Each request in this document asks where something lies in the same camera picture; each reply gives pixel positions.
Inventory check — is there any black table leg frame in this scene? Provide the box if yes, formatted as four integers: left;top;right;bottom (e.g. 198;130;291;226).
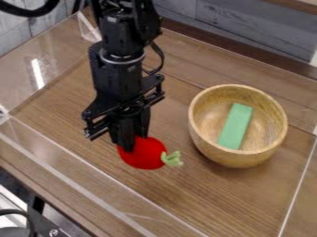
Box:
26;193;73;237

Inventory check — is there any black cable under table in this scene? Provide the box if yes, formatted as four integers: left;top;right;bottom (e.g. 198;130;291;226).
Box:
0;208;37;237

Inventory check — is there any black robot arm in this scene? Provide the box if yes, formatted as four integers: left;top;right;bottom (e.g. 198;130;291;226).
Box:
82;0;165;153

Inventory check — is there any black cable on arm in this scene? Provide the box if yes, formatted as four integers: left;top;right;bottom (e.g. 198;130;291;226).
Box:
0;0;166;77

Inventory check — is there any wooden bowl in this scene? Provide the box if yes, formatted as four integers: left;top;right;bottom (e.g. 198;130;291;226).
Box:
189;84;288;168

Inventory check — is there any green rectangular block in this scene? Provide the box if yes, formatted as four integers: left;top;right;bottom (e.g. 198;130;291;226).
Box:
217;104;253;150

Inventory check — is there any clear acrylic front wall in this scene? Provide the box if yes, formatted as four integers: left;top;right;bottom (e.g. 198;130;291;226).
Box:
0;111;208;237

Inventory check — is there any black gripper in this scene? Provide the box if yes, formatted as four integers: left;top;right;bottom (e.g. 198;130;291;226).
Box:
82;43;165;153

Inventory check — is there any clear acrylic corner bracket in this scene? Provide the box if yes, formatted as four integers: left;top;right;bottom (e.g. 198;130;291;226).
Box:
77;12;102;44

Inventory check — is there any red plush tomato green stem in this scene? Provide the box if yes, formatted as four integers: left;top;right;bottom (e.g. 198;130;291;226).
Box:
118;137;184;170

